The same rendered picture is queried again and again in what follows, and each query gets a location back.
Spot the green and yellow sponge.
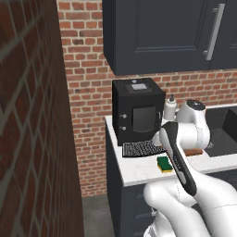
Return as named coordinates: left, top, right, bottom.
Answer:
left=156, top=156, right=174, bottom=173

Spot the wooden cutting board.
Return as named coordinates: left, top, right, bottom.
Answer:
left=183, top=147, right=204, bottom=157

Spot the black coffee machine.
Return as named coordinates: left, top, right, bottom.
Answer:
left=111, top=77, right=167, bottom=158

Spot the white soap dispenser bottle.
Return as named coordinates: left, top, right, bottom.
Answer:
left=163, top=94, right=178, bottom=121

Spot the dark base cabinet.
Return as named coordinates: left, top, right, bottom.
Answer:
left=105, top=122, right=237, bottom=237

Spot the black sink basin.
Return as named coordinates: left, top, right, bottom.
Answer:
left=205, top=106, right=237, bottom=157

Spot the silver cupboard handle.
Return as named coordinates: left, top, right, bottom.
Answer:
left=202, top=3, right=226, bottom=61

